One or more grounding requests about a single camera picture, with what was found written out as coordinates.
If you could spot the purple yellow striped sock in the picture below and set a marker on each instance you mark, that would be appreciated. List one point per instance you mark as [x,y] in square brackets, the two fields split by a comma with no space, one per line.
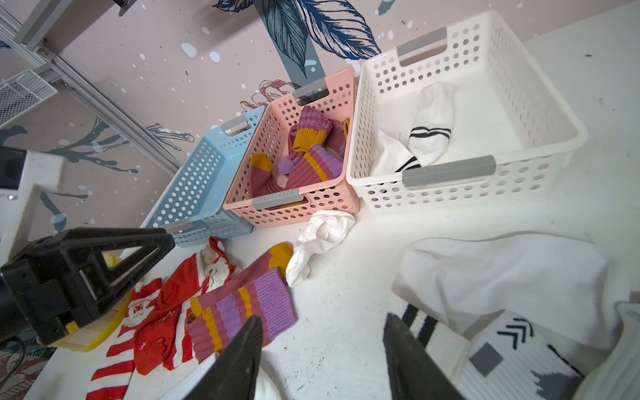
[316,166]

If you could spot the red santa sock upper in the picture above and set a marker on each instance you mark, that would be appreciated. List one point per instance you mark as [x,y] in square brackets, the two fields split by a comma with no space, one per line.
[162,338]

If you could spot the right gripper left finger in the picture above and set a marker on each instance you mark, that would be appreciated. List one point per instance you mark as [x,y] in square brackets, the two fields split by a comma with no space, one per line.
[234,374]

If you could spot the pink plastic basket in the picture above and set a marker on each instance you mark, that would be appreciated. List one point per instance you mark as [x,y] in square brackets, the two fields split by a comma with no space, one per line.
[335,97]

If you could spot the blue plastic basket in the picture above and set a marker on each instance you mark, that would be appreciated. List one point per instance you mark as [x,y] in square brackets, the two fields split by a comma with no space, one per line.
[191,207]

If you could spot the red white striped sock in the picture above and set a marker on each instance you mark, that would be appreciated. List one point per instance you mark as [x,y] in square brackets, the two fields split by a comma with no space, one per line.
[112,379]

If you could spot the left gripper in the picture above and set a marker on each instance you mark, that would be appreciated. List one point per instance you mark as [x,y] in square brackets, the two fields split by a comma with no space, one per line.
[76,276]

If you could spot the white wire wall shelf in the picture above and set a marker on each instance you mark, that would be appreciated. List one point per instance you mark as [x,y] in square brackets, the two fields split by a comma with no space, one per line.
[22,93]

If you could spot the white grey sport sock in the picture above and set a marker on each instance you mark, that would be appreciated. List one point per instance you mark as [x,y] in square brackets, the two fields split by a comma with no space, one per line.
[509,359]

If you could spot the white sock two black stripes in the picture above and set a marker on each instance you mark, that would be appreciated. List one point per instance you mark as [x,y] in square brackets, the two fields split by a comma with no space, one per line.
[432,128]

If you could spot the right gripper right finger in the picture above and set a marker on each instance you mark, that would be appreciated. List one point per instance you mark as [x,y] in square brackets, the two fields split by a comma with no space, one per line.
[412,373]

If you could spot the white plastic basket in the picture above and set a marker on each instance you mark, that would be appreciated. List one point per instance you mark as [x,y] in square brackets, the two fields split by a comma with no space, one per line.
[512,132]

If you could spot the plain white sock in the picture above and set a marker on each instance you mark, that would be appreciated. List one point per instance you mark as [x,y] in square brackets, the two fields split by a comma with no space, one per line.
[564,285]

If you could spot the crumpled white sock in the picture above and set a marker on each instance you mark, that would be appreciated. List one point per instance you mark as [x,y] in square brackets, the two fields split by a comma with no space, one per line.
[325,231]

